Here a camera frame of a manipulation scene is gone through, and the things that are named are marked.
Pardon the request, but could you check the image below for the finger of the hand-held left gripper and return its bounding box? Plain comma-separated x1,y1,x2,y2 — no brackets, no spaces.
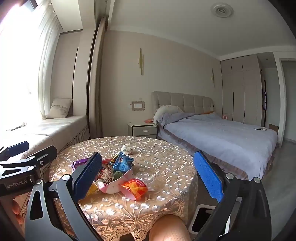
0,146,58,179
0,141,30,161

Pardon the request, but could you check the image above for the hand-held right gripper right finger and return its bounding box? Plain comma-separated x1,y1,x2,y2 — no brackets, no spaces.
193,150,272,241

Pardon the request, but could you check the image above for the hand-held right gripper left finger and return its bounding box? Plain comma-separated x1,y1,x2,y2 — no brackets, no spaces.
24,152,103,241

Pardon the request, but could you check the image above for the blue snack bag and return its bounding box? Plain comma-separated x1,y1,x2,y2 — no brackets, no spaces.
112,152,134,173

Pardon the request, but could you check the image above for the person's left hand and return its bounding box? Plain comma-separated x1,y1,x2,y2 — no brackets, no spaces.
10,199,25,224

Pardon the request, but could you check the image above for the purple snack packet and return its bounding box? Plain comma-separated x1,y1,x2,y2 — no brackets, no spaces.
72,159,93,171

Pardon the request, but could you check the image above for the pink and white wrapper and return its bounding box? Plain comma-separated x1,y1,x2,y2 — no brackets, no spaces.
98,169,137,201

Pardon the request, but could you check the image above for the beige window seat cushion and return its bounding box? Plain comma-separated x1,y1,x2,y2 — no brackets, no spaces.
0,115,89,160

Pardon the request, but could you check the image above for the white waste bin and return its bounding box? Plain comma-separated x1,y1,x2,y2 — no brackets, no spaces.
189,204,218,233

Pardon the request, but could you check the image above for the lavender duvet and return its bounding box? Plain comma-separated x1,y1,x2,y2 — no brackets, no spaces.
156,113,278,180

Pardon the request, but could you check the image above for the beige embroidered tablecloth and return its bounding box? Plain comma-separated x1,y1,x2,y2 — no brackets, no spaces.
47,136,199,241

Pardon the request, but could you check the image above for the crumpled floral tissue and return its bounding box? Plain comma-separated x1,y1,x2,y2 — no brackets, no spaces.
121,145,137,155

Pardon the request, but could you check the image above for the orange snack packet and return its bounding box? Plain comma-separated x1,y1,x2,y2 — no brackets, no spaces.
121,178,148,201

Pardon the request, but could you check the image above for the beige throw pillow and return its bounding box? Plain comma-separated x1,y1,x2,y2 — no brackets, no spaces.
47,98,73,118

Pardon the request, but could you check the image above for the person's leg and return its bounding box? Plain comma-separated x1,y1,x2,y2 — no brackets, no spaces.
149,214,191,241

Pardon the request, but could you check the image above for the beige nightstand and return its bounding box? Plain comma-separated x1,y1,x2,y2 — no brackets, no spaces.
128,122,158,139

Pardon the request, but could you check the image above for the beige upholstered bed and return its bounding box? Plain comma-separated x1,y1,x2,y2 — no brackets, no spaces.
151,91,279,181

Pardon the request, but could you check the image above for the beige ruffled pillow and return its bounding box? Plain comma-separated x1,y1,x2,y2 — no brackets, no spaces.
153,105,183,127

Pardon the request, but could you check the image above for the beige wardrobe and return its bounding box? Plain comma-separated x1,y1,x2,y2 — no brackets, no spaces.
220,55,263,123

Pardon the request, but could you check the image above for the white sheer curtain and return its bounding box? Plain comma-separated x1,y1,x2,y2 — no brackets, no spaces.
38,5,64,120

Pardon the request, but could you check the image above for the round ceiling vent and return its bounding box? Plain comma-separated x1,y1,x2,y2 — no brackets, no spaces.
210,3,233,18

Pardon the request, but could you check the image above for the framed wall switch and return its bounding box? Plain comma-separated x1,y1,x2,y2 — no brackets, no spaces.
131,100,144,112

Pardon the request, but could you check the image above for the sliding door frame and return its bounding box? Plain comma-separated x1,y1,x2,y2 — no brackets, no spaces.
87,16,107,139

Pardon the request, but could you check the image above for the long gold wall lamp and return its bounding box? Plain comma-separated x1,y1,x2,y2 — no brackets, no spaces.
138,48,144,76

